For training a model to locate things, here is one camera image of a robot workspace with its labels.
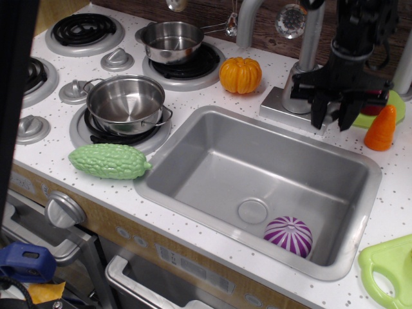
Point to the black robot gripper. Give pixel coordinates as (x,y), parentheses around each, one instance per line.
(341,79)

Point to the silver faucet lever handle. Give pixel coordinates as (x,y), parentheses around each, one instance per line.
(332,112)

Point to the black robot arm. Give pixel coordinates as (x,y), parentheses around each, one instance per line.
(361,26)

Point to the light green plate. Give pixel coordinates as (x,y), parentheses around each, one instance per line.
(364,121)

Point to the dark red toy pepper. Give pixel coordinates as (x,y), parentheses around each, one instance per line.
(370,109)

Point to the orange toy carrot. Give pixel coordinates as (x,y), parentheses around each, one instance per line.
(379,136)

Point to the silver toy faucet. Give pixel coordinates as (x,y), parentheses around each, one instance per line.
(278,105)

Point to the hanging slotted spoon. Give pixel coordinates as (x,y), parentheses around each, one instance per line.
(290,21)

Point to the orange toy pumpkin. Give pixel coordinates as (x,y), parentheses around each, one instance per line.
(239,75)

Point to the grey toy sink basin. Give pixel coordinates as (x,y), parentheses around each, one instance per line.
(235,175)

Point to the purple white striped onion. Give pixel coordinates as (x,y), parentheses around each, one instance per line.
(290,234)

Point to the rear right stove burner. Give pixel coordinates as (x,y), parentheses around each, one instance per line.
(199,72)

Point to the stove burner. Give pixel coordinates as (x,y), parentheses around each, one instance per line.
(84,35)
(199,72)
(83,131)
(41,81)

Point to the green plastic cutting board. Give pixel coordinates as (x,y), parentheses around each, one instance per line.
(391,259)

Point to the rear steel pot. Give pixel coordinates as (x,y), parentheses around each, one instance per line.
(172,42)

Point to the steel pot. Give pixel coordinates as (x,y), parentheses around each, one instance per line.
(172,42)
(127,105)

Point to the hanging silver spoon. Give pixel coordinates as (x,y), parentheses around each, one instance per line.
(177,5)

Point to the front steel pot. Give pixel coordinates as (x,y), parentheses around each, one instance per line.
(127,105)

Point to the silver stove knob rear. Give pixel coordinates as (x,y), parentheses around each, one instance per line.
(118,60)

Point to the silver stove knob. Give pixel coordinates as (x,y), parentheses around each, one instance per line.
(75,92)
(118,60)
(32,129)

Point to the green toy bitter melon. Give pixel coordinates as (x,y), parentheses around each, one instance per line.
(114,161)

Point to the front right stove burner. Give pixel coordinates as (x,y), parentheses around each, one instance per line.
(83,131)

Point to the silver stove knob middle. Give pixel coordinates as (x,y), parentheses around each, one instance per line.
(75,92)

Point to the rear left stove burner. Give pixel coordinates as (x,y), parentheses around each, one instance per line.
(84,35)

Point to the silver oven knob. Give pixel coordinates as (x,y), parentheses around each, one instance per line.
(62,212)

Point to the front left stove burner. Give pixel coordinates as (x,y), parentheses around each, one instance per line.
(41,81)

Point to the silver stove knob front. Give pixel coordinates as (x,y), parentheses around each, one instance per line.
(32,129)

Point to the blue clamp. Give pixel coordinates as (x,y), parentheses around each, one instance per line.
(27,263)

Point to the white vertical post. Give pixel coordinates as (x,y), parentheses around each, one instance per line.
(402,76)

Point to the silver dishwasher door handle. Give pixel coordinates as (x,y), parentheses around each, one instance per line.
(114,274)

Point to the silver oven door handle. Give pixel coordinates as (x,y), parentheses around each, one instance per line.
(24,221)

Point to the black foreground post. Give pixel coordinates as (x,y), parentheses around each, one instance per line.
(18,19)

